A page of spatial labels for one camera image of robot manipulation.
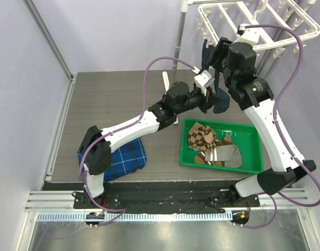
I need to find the grey white drying rack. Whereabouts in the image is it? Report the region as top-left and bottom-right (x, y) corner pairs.
(161, 0), (317, 126)

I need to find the white plastic clip hanger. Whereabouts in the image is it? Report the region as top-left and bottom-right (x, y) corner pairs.
(196, 0), (320, 60)

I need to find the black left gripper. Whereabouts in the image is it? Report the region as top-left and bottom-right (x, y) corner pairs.
(175, 87), (222, 116)

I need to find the brown argyle sock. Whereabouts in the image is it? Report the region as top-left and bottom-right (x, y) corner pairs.
(201, 126), (217, 152)
(187, 122), (208, 151)

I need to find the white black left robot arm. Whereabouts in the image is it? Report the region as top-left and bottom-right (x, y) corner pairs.
(79, 82), (221, 209)

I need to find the dark navy patterned sock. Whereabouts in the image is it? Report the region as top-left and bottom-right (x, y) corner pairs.
(201, 39), (230, 114)

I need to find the blue plaid folded cloth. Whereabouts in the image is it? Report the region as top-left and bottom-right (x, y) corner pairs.
(76, 137), (148, 184)

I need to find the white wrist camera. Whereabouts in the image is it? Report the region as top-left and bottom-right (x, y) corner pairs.
(234, 24), (260, 47)
(194, 70), (214, 96)

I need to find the green plastic tray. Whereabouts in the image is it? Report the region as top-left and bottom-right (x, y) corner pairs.
(180, 119), (264, 174)

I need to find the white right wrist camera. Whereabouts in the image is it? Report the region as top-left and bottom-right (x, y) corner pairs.
(234, 24), (260, 47)

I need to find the white slotted cable duct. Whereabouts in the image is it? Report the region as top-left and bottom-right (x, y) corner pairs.
(36, 211), (233, 222)

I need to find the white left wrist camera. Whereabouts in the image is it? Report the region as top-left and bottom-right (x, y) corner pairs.
(194, 70), (214, 96)

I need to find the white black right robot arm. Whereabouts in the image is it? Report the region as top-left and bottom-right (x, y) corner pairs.
(208, 37), (316, 207)

